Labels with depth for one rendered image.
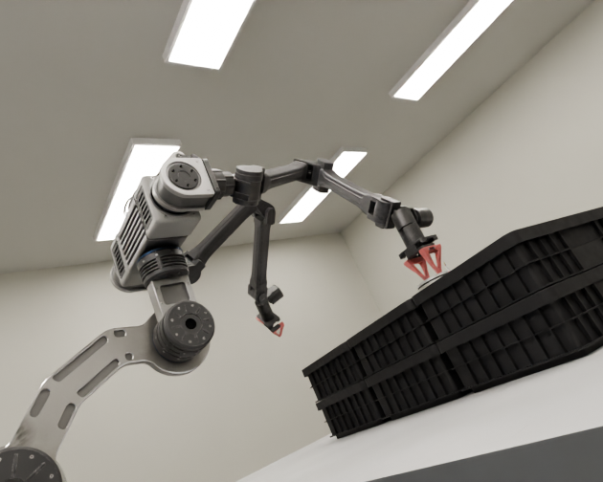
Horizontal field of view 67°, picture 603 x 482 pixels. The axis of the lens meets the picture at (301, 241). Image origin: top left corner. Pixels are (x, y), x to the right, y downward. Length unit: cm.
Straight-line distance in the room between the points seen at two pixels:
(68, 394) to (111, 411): 288
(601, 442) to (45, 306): 418
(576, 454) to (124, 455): 384
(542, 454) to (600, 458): 4
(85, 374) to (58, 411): 10
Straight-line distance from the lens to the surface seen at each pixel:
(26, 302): 437
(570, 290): 91
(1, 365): 418
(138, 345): 136
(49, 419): 128
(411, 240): 126
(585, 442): 44
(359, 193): 140
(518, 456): 47
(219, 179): 127
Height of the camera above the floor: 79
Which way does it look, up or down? 20 degrees up
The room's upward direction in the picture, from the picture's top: 25 degrees counter-clockwise
